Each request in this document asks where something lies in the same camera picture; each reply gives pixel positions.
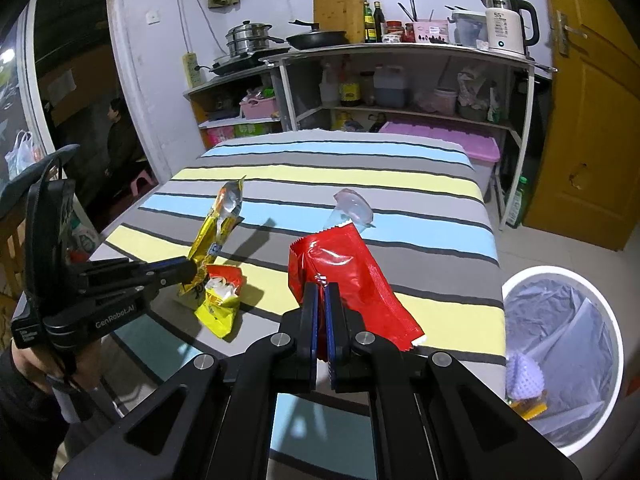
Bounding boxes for white trash bin with liner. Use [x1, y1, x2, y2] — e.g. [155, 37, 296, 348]
[501, 266, 625, 458]

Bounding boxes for bunch of dark chopsticks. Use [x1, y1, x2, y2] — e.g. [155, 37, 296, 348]
[397, 0, 436, 23]

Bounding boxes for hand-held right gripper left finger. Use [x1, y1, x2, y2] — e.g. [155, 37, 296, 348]
[60, 281, 326, 480]

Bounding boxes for purple foam fruit net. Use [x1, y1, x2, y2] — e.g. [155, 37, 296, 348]
[505, 351, 546, 403]

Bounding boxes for pink storage box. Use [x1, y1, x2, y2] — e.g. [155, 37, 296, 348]
[377, 119, 501, 163]

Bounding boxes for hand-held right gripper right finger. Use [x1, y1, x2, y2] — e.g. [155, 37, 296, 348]
[325, 282, 583, 480]

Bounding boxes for yellowed power strip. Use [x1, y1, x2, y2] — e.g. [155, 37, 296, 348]
[182, 51, 200, 88]

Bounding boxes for clear plastic jug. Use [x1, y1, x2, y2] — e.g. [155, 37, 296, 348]
[447, 7, 488, 47]

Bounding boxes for dark liquid plastic jug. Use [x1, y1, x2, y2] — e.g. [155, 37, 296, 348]
[372, 65, 407, 109]

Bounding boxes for wooden shelf unit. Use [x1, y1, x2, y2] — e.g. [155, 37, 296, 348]
[182, 67, 291, 156]

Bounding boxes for long yellow snack packet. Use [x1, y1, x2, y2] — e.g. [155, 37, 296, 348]
[176, 176, 247, 311]

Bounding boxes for large yellow snack bag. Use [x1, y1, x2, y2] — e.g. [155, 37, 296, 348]
[506, 392, 547, 421]

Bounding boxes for yellow label oil bottle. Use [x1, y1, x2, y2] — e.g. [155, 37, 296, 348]
[340, 57, 362, 107]

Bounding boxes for white plastic shopping bag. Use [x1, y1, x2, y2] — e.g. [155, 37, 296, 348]
[5, 130, 38, 178]

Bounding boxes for black induction cooker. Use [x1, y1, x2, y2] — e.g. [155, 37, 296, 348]
[195, 46, 292, 76]

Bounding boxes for pink chopstick holder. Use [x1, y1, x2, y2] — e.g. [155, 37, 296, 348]
[412, 20, 449, 45]

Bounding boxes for black frying pan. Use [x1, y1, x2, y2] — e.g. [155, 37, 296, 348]
[286, 20, 348, 51]

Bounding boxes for white plastic bottle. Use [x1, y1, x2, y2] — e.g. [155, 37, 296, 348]
[319, 62, 341, 107]

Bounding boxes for bamboo cutting board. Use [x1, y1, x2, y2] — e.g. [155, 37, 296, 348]
[313, 0, 366, 45]

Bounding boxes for red snack packet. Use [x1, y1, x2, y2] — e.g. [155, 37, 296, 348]
[287, 225, 426, 361]

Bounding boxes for small yellow red packet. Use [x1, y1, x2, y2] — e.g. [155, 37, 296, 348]
[194, 264, 246, 338]

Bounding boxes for orange wooden door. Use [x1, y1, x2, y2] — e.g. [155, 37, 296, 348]
[522, 0, 640, 253]

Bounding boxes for clear plastic cup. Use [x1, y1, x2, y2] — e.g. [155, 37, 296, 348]
[325, 188, 375, 236]

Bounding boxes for green plastic bottle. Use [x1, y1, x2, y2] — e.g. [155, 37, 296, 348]
[506, 176, 530, 228]

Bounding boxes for pink cardboard box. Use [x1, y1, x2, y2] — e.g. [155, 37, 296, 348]
[205, 126, 236, 147]

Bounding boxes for white electric kettle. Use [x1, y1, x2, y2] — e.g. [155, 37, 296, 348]
[482, 0, 541, 58]

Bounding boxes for crumpled white plastic bags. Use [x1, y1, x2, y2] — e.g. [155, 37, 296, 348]
[456, 65, 503, 123]

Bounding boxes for green cardboard box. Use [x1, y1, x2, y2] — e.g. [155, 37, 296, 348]
[234, 122, 281, 138]

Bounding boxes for pink plastic stool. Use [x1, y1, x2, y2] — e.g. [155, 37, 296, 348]
[115, 169, 155, 198]

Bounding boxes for white metal shelf unit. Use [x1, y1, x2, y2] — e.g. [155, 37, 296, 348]
[260, 42, 556, 231]

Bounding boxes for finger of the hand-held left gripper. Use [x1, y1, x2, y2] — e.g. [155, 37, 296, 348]
[75, 274, 173, 311]
[90, 255, 199, 283]

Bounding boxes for pink plastic basket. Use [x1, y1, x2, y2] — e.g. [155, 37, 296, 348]
[239, 97, 278, 120]

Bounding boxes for person's left forearm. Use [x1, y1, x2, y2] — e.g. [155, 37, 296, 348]
[0, 345, 68, 480]

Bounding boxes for pink plastic pot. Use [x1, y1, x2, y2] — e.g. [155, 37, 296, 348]
[432, 87, 458, 115]

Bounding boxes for steel steamer pot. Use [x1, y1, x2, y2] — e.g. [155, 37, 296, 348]
[225, 20, 286, 58]

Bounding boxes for colourful plastic packet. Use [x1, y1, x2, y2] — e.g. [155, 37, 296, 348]
[65, 210, 101, 263]

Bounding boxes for metal door handle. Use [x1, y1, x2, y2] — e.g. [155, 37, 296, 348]
[555, 10, 590, 57]

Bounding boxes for striped tablecloth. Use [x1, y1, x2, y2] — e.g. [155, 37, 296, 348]
[65, 132, 507, 480]

